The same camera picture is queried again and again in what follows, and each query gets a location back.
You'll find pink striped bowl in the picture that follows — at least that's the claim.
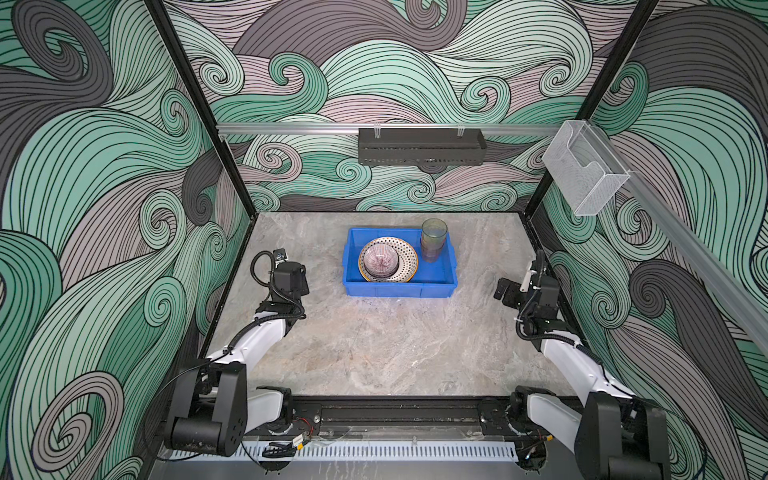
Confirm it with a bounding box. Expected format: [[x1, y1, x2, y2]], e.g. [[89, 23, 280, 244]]
[[363, 243, 400, 279]]

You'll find blue plastic bin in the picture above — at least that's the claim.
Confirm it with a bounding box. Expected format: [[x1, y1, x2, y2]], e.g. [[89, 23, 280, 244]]
[[342, 227, 458, 299]]

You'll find yellow rim dotted plate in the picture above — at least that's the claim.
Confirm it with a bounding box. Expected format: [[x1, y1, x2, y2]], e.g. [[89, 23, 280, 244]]
[[358, 237, 419, 283]]

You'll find green transparent cup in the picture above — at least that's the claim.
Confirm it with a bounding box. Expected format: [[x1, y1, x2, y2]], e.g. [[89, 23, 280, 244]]
[[420, 218, 448, 263]]

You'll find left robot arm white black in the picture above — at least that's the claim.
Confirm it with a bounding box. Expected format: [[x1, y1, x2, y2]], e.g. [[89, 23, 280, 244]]
[[163, 249, 310, 456]]

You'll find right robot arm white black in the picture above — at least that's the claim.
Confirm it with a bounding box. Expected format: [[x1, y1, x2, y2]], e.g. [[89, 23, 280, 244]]
[[494, 251, 671, 479]]

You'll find clear acrylic wall holder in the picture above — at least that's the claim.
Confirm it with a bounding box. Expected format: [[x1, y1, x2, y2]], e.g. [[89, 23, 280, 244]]
[[542, 120, 630, 217]]

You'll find aluminium back wall rail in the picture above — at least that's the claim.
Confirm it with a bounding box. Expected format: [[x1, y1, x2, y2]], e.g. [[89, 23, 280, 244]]
[[216, 122, 560, 137]]

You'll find aluminium wall rail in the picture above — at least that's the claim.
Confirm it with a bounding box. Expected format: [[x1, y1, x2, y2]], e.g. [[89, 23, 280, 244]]
[[583, 122, 767, 351], [216, 122, 560, 137]]

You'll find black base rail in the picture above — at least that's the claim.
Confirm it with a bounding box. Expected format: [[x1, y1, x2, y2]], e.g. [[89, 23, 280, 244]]
[[161, 395, 637, 438]]

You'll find black wall tray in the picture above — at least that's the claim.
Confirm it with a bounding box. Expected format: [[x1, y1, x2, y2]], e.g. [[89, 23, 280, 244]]
[[357, 127, 488, 168]]

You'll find white slotted cable duct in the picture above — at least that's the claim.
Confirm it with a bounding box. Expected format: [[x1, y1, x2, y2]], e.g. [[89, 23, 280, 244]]
[[195, 440, 518, 463]]

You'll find aluminium right wall rail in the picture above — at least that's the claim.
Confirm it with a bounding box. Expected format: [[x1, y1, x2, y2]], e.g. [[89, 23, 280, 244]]
[[583, 122, 767, 351]]

